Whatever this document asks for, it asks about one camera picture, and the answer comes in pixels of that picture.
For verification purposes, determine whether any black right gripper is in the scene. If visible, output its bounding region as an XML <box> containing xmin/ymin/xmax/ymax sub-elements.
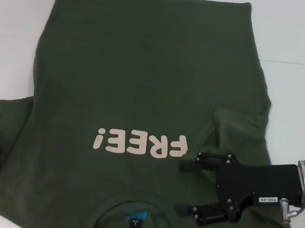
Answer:
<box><xmin>171</xmin><ymin>147</ymin><xmax>305</xmax><ymax>228</ymax></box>

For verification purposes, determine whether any dark green FREE t-shirt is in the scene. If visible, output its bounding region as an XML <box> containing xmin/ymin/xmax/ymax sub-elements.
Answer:
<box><xmin>0</xmin><ymin>0</ymin><xmax>305</xmax><ymax>228</ymax></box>

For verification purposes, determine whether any right gripper connector cable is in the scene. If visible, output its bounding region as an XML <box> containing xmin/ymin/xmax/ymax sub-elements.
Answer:
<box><xmin>276</xmin><ymin>198</ymin><xmax>305</xmax><ymax>224</ymax></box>

